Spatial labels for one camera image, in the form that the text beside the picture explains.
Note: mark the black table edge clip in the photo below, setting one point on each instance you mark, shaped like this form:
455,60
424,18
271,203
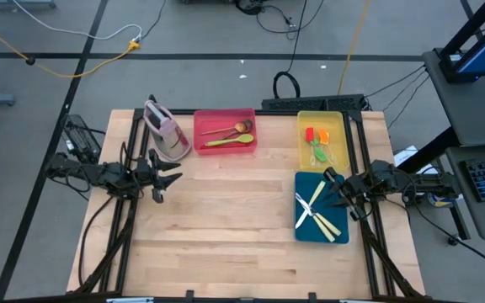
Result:
190,295
312,296

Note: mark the black controller box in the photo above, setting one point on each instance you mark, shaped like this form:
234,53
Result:
80,139

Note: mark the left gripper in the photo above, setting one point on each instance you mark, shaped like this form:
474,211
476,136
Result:
147,177

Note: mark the white paper sheet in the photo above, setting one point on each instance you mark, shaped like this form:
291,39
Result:
406,155

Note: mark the dark wooden spoon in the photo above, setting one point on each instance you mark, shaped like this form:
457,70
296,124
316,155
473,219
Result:
248,124

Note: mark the black perforated power box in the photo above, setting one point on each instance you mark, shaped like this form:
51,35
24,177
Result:
310,102

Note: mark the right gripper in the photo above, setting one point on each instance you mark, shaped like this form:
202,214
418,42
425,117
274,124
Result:
354,189

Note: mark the silver aluminium profile post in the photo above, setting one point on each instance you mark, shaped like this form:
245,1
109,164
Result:
129,300

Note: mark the blue plastic bin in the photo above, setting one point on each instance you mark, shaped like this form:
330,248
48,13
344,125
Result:
305,235

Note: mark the pink plastic bin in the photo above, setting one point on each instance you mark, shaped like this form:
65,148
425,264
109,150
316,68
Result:
225,118

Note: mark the light wooden spoon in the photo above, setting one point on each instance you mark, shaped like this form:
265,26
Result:
240,126

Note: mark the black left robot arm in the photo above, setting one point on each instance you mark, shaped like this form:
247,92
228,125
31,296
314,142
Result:
99,174

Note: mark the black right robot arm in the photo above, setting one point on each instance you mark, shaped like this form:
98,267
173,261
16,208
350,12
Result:
394,179

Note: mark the yellow plastic bin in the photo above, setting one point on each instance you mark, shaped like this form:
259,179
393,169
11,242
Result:
335,122

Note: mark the grey desk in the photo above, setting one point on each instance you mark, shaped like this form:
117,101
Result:
470,109

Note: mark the lime green silicone spoon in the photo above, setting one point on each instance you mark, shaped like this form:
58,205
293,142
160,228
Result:
244,138

